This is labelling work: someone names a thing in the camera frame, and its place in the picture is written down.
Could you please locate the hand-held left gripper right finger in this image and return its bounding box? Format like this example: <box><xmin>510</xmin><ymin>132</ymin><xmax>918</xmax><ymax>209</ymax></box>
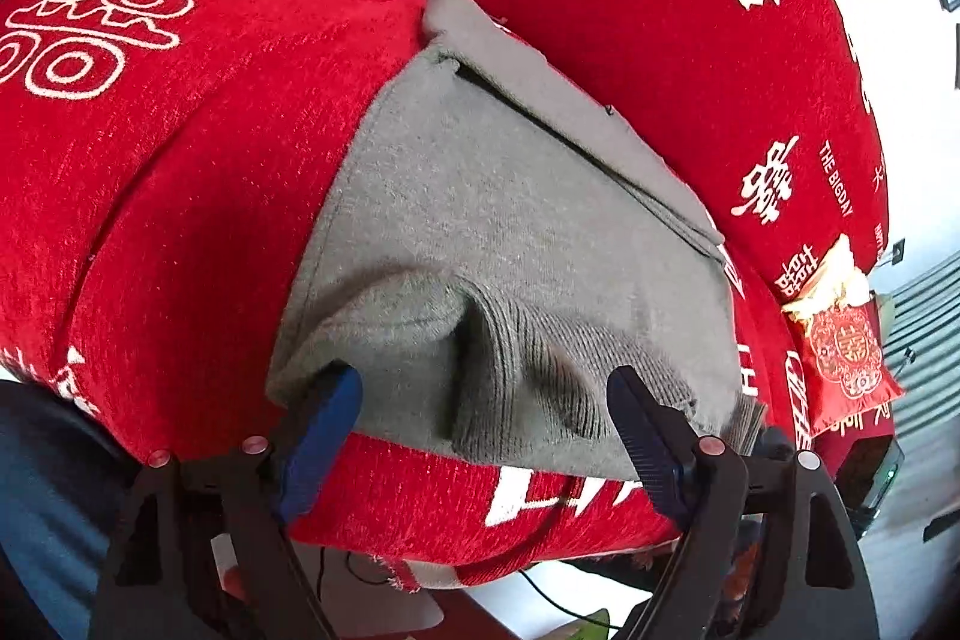
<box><xmin>606</xmin><ymin>366</ymin><xmax>880</xmax><ymax>640</ymax></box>

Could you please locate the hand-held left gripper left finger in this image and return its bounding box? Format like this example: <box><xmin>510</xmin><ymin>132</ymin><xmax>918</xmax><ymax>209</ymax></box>
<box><xmin>88</xmin><ymin>361</ymin><xmax>365</xmax><ymax>640</ymax></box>

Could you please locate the grey knit sweater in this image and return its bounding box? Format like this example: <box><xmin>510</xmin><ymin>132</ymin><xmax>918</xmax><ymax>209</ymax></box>
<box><xmin>266</xmin><ymin>0</ymin><xmax>770</xmax><ymax>480</ymax></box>

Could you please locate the red gold embroidered cushion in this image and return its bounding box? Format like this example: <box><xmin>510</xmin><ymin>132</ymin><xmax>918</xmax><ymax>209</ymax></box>
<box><xmin>784</xmin><ymin>235</ymin><xmax>905</xmax><ymax>435</ymax></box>

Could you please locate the black electronic box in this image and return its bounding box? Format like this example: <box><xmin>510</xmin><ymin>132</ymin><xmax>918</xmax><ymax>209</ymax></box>
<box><xmin>836</xmin><ymin>434</ymin><xmax>905</xmax><ymax>513</ymax></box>

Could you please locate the person's leg in blue jeans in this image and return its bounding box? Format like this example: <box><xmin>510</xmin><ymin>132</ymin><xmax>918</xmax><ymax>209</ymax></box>
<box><xmin>0</xmin><ymin>381</ymin><xmax>143</xmax><ymax>640</ymax></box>

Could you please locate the grey corrugated panel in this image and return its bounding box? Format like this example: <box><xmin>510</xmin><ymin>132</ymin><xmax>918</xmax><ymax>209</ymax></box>
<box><xmin>874</xmin><ymin>254</ymin><xmax>960</xmax><ymax>438</ymax></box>

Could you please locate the red printed sofa seat cover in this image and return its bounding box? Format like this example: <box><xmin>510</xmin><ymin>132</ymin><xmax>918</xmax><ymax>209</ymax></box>
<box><xmin>0</xmin><ymin>0</ymin><xmax>818</xmax><ymax>592</ymax></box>

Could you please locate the red sofa back cushion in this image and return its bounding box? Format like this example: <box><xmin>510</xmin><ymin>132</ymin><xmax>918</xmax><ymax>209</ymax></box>
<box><xmin>379</xmin><ymin>0</ymin><xmax>890</xmax><ymax>304</ymax></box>

